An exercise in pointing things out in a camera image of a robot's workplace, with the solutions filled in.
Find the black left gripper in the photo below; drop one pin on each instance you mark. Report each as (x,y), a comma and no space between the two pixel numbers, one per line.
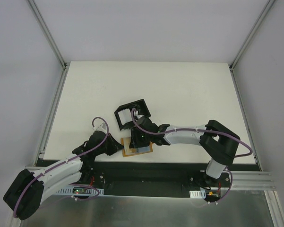
(111,145)

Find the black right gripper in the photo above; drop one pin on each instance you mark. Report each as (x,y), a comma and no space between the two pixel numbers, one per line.
(135,138)

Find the yellow leather card holder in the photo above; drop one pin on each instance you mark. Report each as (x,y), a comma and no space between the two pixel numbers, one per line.
(140,151)

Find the black plastic card box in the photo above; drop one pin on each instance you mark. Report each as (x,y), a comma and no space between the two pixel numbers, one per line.
(125,113)

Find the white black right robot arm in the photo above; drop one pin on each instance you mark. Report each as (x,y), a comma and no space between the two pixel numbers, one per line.
(218,141)

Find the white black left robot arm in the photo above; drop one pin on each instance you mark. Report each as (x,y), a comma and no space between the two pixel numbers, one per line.
(31,188)

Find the white cable duct left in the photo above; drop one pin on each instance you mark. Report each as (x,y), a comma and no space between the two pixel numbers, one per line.
(79,191)

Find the white cable duct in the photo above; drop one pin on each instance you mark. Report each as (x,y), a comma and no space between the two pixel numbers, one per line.
(79,191)
(198,194)

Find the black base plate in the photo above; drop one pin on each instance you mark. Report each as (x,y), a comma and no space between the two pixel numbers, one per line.
(150,179)

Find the white cable duct right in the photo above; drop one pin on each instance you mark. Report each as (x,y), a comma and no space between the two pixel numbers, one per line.
(198,194)

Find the aluminium front cross rail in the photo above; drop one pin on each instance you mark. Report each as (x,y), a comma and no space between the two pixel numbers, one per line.
(245,177)

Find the aluminium frame rail right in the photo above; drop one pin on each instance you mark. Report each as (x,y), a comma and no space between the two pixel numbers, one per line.
(244,69)

